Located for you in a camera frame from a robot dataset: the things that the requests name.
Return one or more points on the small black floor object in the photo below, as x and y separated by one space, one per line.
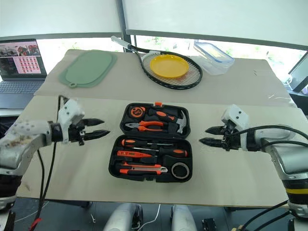
209 224

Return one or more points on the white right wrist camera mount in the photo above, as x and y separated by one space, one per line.
237 115

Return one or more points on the black racket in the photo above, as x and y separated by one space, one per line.
195 80

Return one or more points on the grey laptop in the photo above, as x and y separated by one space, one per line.
21 72

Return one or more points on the orange voltage tester pen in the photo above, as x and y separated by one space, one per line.
130 154

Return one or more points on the black electrical tape roll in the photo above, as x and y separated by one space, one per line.
173 171

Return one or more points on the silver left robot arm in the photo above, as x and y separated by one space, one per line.
21 142

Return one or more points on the yellow plastic plate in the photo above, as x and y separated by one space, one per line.
168 66

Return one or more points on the orange black utility knife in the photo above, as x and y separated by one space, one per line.
139 170

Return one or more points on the silver robot leg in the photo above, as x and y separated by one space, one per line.
183 217
121 217

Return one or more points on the clear container blue lid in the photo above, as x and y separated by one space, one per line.
214 56

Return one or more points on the dark grey window frame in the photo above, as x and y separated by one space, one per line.
121 21

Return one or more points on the green silicone mat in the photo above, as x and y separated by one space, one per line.
89 68

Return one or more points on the black tool case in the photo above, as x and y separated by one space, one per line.
150 142

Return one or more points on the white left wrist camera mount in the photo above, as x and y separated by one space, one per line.
71 111

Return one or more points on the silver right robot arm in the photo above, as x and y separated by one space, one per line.
286 158

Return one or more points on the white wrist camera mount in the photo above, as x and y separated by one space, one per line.
237 115
71 111

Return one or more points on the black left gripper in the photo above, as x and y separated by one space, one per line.
75 134

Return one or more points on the orange black tape measure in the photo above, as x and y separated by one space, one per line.
137 112

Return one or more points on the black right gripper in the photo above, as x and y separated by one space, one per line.
232 140

